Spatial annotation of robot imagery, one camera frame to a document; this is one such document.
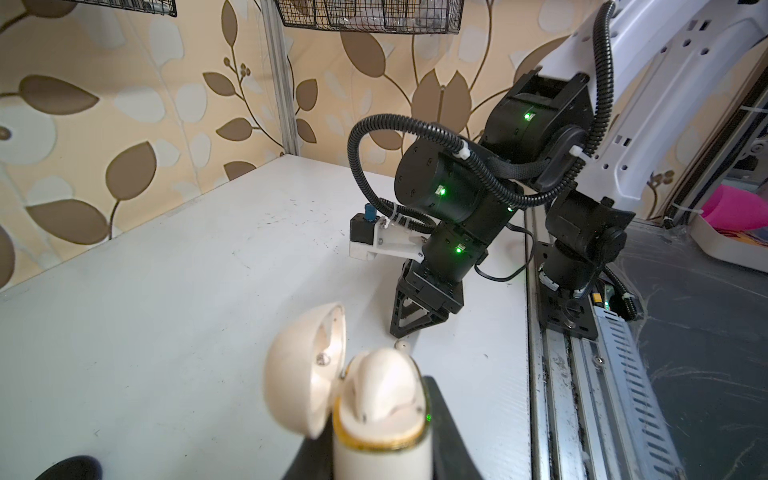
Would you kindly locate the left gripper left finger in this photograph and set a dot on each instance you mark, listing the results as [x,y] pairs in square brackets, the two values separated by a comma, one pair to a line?
[313,460]

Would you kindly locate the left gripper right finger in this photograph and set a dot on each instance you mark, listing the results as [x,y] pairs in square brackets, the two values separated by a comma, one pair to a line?
[451,458]

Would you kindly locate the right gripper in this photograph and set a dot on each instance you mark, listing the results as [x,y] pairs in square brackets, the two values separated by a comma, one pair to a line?
[423,300]

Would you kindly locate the white earbud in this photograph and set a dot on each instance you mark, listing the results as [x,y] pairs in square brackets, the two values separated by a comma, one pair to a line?
[384,384]
[402,345]

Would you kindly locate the white earbud case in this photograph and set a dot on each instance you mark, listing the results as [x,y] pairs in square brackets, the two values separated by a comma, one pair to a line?
[305,375]

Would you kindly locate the black round earbud case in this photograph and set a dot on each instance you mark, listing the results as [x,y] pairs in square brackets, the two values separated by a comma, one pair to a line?
[81,467]

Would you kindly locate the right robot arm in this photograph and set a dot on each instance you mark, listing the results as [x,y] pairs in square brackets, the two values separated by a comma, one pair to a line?
[580,134]

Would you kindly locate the pink object in bin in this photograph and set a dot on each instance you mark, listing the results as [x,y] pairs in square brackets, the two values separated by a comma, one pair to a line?
[733,209]

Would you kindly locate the white plastic bin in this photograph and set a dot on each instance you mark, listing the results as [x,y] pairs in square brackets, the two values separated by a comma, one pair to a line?
[727,248]

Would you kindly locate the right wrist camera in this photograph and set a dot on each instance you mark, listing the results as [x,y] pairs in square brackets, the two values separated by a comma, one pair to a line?
[384,234]

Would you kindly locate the side wire basket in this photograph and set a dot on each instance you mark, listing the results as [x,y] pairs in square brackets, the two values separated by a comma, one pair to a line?
[402,17]

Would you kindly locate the back wire basket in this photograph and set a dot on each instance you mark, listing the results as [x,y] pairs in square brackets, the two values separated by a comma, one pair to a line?
[158,7]

